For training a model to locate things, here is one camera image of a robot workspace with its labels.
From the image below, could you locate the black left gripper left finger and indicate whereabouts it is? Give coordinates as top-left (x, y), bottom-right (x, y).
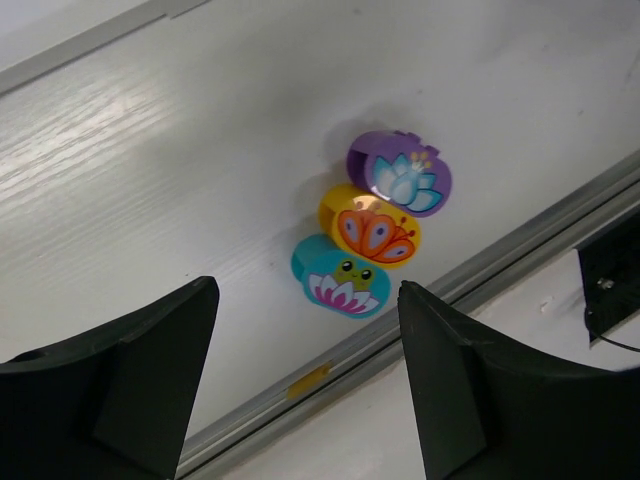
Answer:
top-left (1, 276), bottom-right (220, 479)

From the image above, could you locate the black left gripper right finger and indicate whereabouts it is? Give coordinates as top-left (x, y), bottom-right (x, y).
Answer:
top-left (398, 281), bottom-right (639, 479)

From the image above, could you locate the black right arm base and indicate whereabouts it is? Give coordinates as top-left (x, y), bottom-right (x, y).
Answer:
top-left (578, 211), bottom-right (639, 353)

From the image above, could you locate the yellow tape marker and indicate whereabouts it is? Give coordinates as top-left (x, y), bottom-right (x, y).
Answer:
top-left (286, 363), bottom-right (332, 400)

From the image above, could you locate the teal frog lego piece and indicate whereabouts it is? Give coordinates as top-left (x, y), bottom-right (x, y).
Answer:
top-left (291, 234), bottom-right (391, 320)

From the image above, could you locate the yellow butterfly lego piece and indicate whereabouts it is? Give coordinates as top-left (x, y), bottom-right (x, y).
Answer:
top-left (318, 184), bottom-right (421, 269)

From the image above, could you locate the purple flower lego piece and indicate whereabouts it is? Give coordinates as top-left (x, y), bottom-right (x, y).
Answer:
top-left (346, 130), bottom-right (453, 218)

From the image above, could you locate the aluminium table edge rail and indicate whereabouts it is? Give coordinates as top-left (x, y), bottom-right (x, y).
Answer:
top-left (177, 149), bottom-right (640, 479)

